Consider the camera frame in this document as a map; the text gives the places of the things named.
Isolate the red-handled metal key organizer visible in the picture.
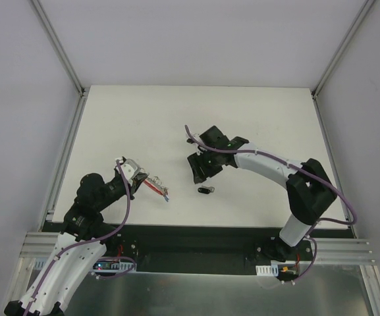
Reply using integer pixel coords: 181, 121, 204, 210
144, 176, 169, 199

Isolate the black-headed key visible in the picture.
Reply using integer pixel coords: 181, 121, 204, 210
198, 186, 215, 194

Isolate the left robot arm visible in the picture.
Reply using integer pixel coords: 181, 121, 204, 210
4, 161, 148, 315

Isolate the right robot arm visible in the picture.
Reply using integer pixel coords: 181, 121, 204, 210
186, 126, 337, 262

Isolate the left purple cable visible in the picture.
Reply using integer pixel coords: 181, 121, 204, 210
21, 159, 136, 316

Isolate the purple cable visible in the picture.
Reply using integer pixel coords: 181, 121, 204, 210
21, 159, 136, 316
184, 124, 358, 290

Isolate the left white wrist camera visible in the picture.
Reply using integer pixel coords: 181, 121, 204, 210
115, 157, 141, 182

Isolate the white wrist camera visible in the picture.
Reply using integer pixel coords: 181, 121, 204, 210
191, 133, 201, 141
115, 157, 141, 182

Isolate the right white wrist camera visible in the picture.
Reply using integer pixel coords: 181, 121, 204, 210
191, 133, 201, 141

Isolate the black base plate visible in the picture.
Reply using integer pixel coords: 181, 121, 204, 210
106, 224, 315, 275

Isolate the left white cable duct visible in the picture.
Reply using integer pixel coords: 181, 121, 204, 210
33, 259, 136, 273

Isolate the white cable duct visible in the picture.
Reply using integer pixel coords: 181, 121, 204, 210
256, 265, 279, 277
33, 259, 136, 273

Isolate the right white cable duct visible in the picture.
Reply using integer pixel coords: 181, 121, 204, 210
256, 265, 279, 277

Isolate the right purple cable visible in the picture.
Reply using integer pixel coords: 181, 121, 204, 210
184, 124, 358, 290

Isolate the aluminium rail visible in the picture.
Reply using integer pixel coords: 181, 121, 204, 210
315, 238, 377, 265

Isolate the left aluminium frame post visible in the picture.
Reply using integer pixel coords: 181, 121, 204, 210
28, 0, 86, 96

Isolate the aluminium frame post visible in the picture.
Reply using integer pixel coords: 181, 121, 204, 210
312, 0, 377, 100
28, 0, 86, 96

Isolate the right aluminium frame post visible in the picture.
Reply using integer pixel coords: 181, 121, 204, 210
312, 0, 377, 100

